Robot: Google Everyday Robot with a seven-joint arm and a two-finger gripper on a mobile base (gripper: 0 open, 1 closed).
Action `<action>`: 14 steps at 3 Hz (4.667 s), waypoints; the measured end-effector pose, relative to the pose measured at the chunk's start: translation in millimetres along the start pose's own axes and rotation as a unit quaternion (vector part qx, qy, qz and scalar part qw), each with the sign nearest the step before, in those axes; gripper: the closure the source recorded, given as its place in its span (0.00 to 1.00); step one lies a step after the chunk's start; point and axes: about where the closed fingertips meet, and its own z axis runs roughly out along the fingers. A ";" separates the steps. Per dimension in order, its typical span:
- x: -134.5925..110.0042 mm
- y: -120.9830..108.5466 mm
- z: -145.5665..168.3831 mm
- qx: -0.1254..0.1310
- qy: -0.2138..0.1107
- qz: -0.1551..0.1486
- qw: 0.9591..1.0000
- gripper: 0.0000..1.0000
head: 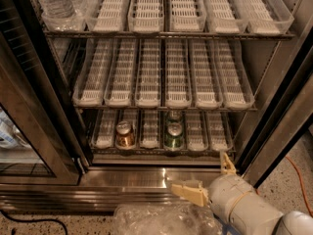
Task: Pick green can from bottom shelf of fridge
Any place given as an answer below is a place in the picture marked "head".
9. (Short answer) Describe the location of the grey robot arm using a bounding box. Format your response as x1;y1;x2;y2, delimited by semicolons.
166;152;313;235

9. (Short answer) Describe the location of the orange soda can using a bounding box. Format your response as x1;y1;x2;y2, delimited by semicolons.
116;120;135;149

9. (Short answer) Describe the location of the middle wire shelf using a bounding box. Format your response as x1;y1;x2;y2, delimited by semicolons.
74;105;257;112

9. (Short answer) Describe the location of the wire shelf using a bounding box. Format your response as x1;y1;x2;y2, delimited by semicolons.
88;146;237;157
44;30;295;41
74;105;257;112

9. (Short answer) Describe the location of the clear plastic water bottle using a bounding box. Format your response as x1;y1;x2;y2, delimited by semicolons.
38;0;75;19

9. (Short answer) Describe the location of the green soda can front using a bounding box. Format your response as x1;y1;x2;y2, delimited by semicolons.
164;122;183;151

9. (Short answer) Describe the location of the glass fridge door left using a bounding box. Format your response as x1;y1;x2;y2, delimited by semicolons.
0;0;90;186

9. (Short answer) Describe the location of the orange cable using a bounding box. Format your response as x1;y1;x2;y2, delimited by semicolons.
255;156;313;219

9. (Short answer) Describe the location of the bottom wire shelf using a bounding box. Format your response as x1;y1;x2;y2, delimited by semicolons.
88;146;237;157

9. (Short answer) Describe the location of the green soda can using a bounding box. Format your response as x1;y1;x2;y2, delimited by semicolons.
166;111;183;123
164;122;183;151

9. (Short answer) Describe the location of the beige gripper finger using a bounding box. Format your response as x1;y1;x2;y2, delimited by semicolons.
220;152;237;175
170;180;208;207

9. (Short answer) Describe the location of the black cable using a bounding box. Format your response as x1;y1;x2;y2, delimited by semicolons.
0;210;68;235

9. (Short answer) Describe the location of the steel fridge base grille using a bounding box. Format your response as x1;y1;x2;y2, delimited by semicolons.
0;167;221;212

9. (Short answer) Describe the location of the green soda can rear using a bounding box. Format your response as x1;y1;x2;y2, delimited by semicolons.
166;111;183;123

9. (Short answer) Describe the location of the top wire shelf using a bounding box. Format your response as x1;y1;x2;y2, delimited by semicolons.
44;30;295;41

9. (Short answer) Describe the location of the steel fridge door right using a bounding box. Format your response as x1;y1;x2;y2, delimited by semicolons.
233;0;313;189

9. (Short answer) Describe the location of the blue tape cross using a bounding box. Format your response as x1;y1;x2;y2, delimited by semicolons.
215;215;241;235

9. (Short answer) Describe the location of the clear plastic bag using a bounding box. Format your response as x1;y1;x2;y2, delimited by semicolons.
112;203;223;235

